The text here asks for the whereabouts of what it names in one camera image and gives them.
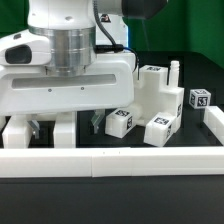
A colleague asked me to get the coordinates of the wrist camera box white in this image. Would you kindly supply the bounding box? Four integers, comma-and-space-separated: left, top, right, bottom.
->
0, 30, 51, 66

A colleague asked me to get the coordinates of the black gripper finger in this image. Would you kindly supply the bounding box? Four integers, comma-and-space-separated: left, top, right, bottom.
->
91, 109, 105, 134
28, 120, 40, 139

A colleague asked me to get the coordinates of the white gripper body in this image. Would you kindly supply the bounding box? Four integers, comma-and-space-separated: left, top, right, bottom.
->
0, 53, 135, 116

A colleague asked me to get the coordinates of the white chair seat part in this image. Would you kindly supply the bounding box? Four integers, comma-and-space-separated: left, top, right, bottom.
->
134, 60, 184, 131

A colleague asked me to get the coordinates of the white side block left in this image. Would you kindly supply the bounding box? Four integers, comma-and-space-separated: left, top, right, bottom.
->
0, 116, 6, 131

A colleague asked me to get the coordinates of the white front fence bar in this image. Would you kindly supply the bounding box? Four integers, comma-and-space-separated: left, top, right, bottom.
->
0, 147, 224, 178

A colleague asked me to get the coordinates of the white chair back frame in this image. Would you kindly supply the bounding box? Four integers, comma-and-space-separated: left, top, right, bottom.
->
2, 112, 77, 149

